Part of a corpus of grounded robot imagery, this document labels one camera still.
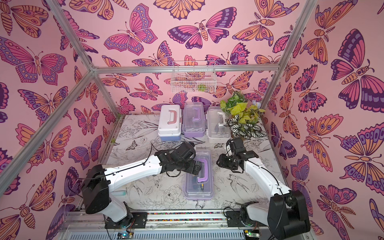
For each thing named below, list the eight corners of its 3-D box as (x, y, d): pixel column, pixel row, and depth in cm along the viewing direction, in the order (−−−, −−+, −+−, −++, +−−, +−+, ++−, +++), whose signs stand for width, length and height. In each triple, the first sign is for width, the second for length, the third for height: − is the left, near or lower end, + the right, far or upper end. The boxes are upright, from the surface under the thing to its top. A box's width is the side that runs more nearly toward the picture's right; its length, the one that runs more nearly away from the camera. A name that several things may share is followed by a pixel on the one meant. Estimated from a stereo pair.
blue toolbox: (159, 141, 106) (155, 130, 97) (163, 115, 122) (161, 104, 113) (180, 140, 106) (179, 130, 97) (182, 115, 122) (181, 104, 113)
